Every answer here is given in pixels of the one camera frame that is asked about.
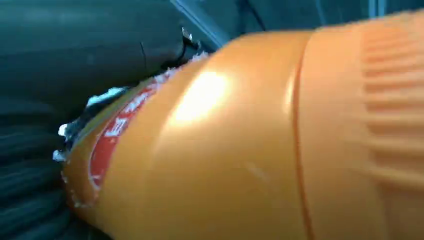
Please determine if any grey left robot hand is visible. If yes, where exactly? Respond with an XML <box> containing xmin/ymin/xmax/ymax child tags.
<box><xmin>0</xmin><ymin>0</ymin><xmax>214</xmax><ymax>128</ymax></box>

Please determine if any orange drink bottle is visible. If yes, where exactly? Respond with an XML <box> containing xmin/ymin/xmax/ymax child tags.
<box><xmin>52</xmin><ymin>9</ymin><xmax>424</xmax><ymax>240</ymax></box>

